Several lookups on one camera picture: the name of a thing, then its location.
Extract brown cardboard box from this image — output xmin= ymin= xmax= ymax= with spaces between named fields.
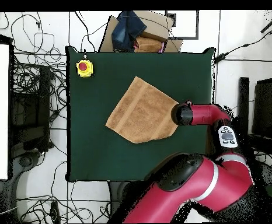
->
xmin=98 ymin=10 xmax=184 ymax=54

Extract black power adapter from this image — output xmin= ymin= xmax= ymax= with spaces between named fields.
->
xmin=213 ymin=53 xmax=229 ymax=65

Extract dark stand base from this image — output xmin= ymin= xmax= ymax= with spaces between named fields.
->
xmin=257 ymin=163 xmax=272 ymax=187

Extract pink cloth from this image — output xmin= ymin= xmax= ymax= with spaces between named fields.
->
xmin=158 ymin=41 xmax=168 ymax=54

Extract black round foot knob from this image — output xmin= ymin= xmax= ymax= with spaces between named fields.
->
xmin=19 ymin=155 xmax=33 ymax=168

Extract tan terry towel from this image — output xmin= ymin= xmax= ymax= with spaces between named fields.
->
xmin=104 ymin=76 xmax=180 ymax=144

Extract yellow emergency stop button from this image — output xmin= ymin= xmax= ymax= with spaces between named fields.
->
xmin=75 ymin=59 xmax=95 ymax=79

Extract grey stand base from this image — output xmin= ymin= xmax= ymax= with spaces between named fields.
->
xmin=8 ymin=149 xmax=48 ymax=190

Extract blue denim jeans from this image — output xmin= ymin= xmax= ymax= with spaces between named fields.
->
xmin=111 ymin=10 xmax=148 ymax=53

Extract light brown folded cloth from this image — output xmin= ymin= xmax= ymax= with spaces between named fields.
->
xmin=134 ymin=36 xmax=164 ymax=54

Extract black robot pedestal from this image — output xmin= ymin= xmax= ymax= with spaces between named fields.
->
xmin=107 ymin=180 xmax=139 ymax=215

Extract dark green tablecloth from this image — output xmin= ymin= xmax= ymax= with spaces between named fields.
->
xmin=65 ymin=45 xmax=217 ymax=184

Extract long black flat bar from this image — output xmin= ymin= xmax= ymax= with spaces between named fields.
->
xmin=235 ymin=76 xmax=250 ymax=131

